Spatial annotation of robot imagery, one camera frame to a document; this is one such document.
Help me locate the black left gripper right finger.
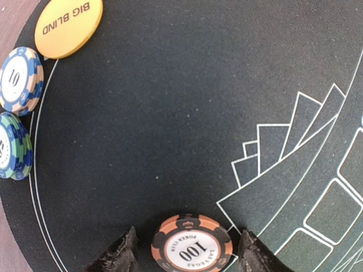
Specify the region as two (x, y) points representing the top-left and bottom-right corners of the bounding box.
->
(238, 229), (292, 272)

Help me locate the blue white chip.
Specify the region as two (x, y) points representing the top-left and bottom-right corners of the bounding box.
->
(1, 46), (44, 116)

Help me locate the brown chip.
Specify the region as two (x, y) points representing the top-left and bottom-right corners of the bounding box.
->
(151, 214), (233, 271)

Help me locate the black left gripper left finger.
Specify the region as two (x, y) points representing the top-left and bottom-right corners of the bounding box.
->
(85, 227), (139, 272)

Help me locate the yellow big blind button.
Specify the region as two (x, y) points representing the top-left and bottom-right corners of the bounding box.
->
(35, 0), (103, 59)

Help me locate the round black poker mat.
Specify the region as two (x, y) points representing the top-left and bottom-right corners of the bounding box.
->
(1, 1), (362, 271)

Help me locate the green chip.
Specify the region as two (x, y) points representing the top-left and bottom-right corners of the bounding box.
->
(1, 112), (33, 180)

